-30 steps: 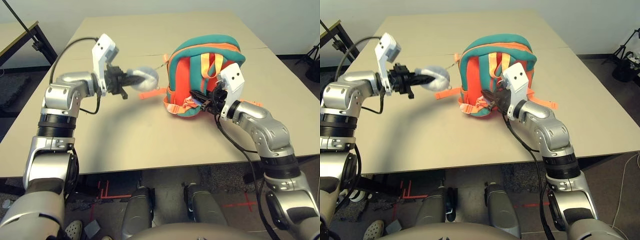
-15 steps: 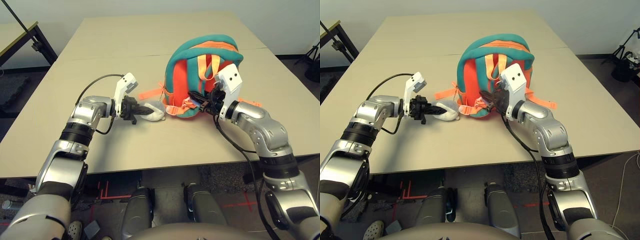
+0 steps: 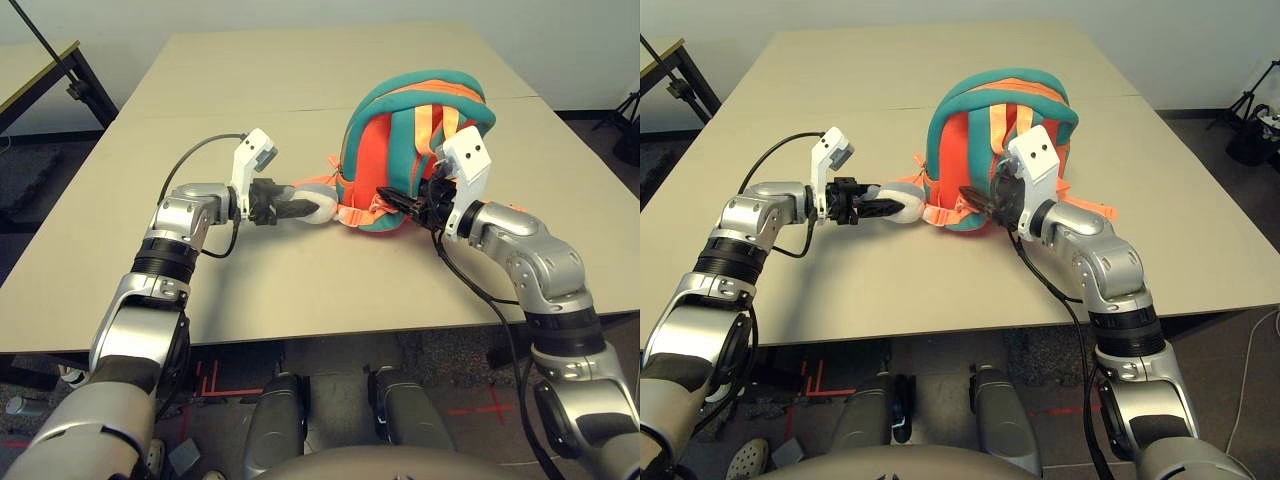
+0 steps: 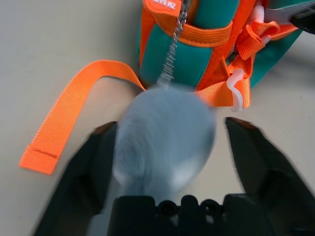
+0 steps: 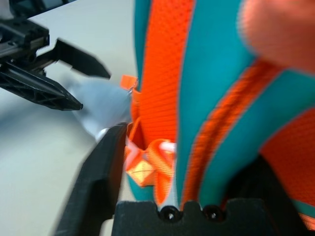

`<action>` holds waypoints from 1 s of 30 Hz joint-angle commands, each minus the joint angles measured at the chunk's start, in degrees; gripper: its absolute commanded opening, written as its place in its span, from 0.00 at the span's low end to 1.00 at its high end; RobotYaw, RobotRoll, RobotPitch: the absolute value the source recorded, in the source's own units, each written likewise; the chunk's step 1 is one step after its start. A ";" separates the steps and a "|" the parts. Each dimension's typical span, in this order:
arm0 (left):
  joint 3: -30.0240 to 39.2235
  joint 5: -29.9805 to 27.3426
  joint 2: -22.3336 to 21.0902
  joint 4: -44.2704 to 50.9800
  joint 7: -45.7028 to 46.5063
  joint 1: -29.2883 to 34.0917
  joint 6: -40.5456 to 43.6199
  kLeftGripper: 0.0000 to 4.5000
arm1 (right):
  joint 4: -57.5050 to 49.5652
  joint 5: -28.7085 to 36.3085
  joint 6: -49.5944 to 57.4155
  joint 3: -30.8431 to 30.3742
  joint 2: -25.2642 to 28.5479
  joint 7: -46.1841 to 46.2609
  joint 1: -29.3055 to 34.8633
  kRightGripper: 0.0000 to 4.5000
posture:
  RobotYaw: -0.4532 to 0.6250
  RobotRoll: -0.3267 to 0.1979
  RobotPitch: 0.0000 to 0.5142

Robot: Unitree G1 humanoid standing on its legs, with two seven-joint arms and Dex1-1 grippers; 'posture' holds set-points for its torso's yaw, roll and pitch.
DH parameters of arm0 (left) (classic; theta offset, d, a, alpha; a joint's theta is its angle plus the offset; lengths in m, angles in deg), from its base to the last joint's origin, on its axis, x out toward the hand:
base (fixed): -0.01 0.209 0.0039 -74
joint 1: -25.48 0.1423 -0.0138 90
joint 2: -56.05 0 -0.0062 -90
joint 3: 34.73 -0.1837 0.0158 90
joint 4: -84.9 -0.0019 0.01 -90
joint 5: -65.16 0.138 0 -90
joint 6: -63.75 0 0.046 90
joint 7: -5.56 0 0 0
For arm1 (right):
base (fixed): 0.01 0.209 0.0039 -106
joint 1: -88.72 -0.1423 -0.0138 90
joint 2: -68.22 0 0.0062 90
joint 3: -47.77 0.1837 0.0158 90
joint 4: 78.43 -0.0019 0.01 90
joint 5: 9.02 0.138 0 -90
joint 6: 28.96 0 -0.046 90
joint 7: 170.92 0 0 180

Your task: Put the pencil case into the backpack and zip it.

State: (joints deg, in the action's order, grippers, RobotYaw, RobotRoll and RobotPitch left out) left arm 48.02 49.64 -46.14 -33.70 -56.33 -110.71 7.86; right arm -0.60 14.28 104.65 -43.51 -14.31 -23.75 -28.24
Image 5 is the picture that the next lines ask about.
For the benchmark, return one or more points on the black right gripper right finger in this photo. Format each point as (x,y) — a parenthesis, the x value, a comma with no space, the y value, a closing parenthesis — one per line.
(258,182)

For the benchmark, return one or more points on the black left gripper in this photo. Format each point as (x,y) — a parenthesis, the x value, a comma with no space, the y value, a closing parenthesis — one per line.
(22,37)

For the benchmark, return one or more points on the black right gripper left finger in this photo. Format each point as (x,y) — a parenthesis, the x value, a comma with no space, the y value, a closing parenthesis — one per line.
(98,186)

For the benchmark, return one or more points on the orange teal plush backpack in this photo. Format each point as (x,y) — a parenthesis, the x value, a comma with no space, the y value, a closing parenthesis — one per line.
(162,73)

